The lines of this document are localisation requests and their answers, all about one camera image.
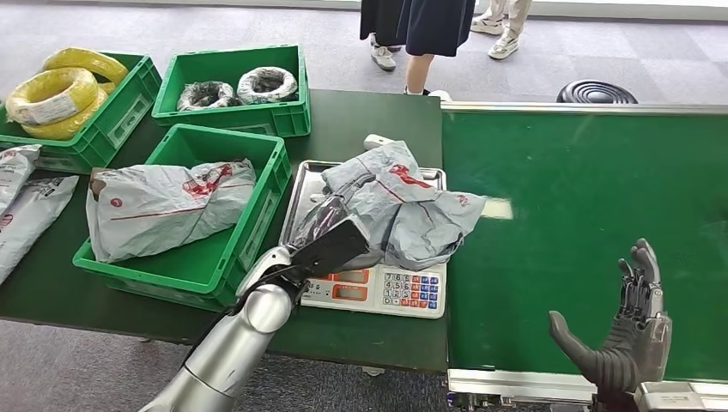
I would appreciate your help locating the black round stool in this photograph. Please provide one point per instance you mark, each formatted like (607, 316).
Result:
(597, 94)

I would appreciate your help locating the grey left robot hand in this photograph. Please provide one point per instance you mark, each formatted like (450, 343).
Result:
(327, 213)

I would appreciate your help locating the small white device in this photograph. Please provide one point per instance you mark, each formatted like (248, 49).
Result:
(376, 141)

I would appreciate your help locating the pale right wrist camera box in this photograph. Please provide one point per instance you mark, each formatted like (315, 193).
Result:
(668, 398)

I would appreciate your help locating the green crate with yellow coils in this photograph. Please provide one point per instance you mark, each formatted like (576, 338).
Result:
(122, 119)

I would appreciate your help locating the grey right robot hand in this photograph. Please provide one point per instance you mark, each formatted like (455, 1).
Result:
(631, 352)

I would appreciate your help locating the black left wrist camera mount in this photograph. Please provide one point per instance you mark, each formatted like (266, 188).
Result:
(333, 247)

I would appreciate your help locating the grey courier package red print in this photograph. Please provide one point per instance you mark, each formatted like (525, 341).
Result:
(165, 210)

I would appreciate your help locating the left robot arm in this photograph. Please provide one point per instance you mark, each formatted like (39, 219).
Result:
(239, 347)

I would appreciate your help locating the green crate holding package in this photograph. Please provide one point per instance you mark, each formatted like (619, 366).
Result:
(199, 267)

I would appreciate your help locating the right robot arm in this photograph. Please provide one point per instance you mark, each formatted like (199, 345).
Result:
(611, 405)

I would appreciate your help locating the electronic weighing scale steel tray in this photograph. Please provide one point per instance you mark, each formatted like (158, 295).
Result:
(409, 291)

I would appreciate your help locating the person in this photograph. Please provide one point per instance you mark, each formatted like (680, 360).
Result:
(382, 54)
(438, 28)
(506, 40)

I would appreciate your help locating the green crate with black coils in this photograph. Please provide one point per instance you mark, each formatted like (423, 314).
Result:
(227, 62)

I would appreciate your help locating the green conveyor belt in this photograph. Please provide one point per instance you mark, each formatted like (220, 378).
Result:
(569, 199)

